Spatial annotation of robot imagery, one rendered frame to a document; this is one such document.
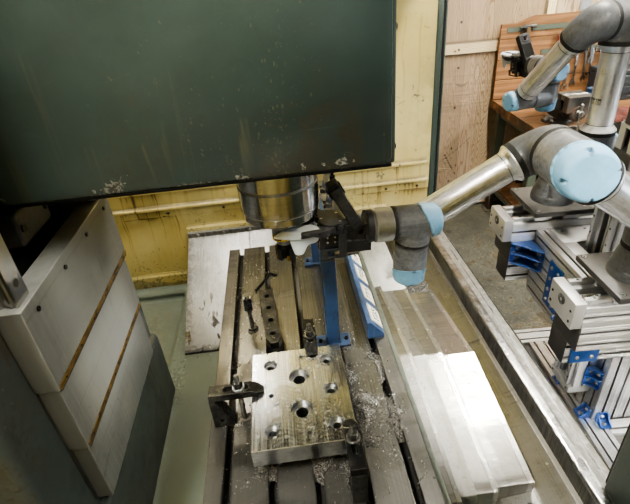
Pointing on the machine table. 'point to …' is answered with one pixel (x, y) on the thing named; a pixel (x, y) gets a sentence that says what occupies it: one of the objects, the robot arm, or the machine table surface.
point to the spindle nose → (279, 201)
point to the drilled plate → (298, 449)
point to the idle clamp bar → (270, 321)
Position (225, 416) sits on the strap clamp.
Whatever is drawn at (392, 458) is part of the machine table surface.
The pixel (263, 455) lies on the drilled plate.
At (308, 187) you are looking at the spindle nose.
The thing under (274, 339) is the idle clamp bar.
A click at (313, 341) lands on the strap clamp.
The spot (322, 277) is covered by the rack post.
